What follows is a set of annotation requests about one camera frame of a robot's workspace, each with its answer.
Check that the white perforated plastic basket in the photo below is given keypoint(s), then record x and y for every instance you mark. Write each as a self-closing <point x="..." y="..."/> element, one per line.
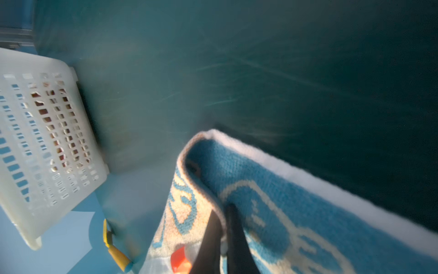
<point x="50" y="160"/>

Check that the blue patterned towel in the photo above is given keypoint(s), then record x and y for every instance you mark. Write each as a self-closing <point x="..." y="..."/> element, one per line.
<point x="294" y="222"/>

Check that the yellow plastic scoop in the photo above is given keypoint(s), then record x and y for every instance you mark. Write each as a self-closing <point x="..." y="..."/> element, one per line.
<point x="121" y="260"/>

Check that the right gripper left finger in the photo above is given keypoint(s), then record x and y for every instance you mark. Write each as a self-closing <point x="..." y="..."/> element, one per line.
<point x="208" y="257"/>

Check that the aluminium frame back bar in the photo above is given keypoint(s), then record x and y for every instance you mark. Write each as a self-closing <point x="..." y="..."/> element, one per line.
<point x="13" y="38"/>

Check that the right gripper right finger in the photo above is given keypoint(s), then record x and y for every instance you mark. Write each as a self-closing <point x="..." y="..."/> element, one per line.
<point x="239" y="257"/>

